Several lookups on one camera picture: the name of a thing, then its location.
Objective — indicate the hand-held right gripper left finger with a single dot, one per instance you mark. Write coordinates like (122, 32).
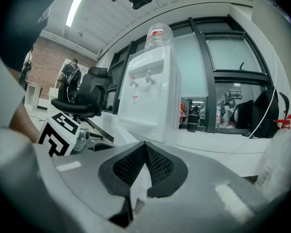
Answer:
(87, 183)

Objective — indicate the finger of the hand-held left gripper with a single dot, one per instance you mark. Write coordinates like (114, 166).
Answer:
(101, 146)

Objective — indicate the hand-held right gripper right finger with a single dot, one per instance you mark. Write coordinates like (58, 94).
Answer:
(196, 198)

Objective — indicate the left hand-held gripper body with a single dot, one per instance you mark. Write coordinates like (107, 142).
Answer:
(58, 135)

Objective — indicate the white water dispenser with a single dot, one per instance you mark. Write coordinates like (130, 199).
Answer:
(165, 93)

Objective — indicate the person's left forearm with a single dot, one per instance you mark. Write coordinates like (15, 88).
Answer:
(21, 125)

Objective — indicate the red and orange snack packet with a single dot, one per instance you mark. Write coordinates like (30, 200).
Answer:
(183, 115)

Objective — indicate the clear empty water jug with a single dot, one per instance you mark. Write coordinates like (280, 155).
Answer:
(281, 154)

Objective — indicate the clear water jug red label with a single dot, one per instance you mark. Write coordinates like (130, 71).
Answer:
(160, 38)

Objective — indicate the small white table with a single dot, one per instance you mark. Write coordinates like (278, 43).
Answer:
(32, 93)

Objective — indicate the black office chair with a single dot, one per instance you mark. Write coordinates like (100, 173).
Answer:
(92, 86)

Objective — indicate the black thermos bottle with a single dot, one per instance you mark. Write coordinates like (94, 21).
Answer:
(193, 120)

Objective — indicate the small clear plastic bottle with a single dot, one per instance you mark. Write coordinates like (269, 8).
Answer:
(218, 118)

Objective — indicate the person's black shirt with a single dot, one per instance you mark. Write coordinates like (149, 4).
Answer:
(21, 21)

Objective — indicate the ceiling light strip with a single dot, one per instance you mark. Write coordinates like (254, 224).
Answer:
(74, 8)

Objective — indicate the black framed frosted window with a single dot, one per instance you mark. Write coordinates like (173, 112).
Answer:
(232, 54)

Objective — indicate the black head-mounted camera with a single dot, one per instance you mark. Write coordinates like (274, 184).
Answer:
(141, 0)

